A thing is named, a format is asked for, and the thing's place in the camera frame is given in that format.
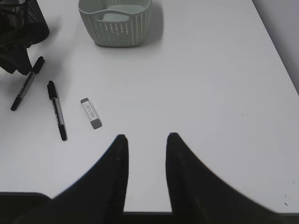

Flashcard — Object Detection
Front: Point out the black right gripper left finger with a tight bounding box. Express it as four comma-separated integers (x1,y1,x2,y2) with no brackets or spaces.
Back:
0,134,128,224

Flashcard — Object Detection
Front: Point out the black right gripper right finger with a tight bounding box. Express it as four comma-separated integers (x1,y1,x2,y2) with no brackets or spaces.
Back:
165,133,299,224

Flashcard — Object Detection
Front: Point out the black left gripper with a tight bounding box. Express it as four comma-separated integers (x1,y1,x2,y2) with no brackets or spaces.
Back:
0,26,32,75

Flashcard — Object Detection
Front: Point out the black marker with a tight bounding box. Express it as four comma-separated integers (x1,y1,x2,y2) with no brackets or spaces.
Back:
47,81,67,141
10,56,45,111

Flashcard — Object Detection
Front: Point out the white eraser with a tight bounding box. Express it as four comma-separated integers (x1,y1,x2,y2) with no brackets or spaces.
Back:
80,98,102,130

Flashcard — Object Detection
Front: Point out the black mesh pen holder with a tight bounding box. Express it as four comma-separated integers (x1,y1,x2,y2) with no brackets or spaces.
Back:
0,0,50,47

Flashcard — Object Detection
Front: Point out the pale green plastic basket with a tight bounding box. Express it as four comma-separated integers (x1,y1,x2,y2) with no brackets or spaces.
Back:
78,0,152,47

